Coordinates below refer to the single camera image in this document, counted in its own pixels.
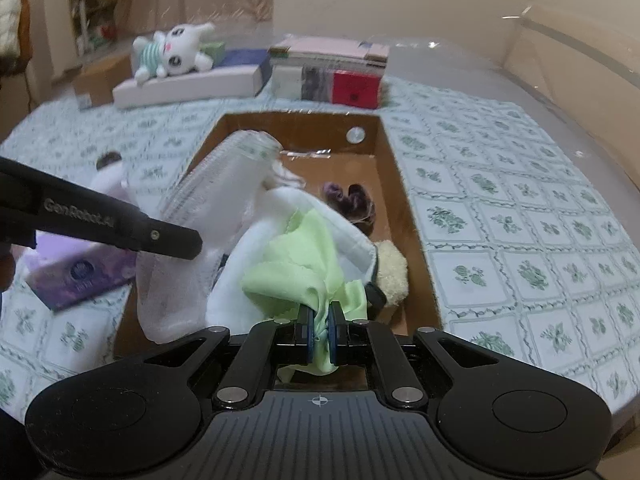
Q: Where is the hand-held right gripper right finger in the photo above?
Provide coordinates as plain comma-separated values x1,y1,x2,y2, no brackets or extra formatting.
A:
327,301,506,410

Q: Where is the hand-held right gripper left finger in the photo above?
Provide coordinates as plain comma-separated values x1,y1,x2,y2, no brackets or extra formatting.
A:
119,305,321,410

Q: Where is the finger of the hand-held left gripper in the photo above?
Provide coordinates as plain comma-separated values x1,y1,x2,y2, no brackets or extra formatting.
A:
134,214,204,261

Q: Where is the light green cloth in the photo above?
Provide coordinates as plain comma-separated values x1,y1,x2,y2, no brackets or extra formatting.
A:
242,210,367,377

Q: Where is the white mesh laundry bag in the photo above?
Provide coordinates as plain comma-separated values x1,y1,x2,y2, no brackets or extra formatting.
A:
136,130,284,345

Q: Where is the white cloth bag black strap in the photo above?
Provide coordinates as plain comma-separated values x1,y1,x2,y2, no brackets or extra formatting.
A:
206,187,387,332

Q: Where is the purple tissue pack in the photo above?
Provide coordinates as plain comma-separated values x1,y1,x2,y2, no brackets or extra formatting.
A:
27,162,143,312

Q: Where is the pale yellow towel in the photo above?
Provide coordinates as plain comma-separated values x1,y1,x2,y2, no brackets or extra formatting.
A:
372,240,410,307

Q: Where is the small brown cardboard box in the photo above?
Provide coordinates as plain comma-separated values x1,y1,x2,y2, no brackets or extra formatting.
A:
74,55,134,109

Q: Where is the flat white box blue top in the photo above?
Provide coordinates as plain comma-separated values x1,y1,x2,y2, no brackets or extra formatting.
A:
112,49,274,110

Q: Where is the white cat plush toy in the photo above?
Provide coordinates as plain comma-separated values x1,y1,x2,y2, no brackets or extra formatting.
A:
131,22,217,85

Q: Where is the white spine book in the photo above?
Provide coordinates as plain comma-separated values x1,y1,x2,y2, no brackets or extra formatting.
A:
272,64,306,101

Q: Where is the grey patterned book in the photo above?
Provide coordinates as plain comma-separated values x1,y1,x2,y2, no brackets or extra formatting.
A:
301,66,335,104

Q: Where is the red spine book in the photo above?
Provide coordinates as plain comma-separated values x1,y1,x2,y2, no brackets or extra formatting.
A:
330,71,385,110

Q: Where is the clear plastic sheet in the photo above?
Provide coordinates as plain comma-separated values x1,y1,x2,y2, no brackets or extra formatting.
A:
500,4,640,92

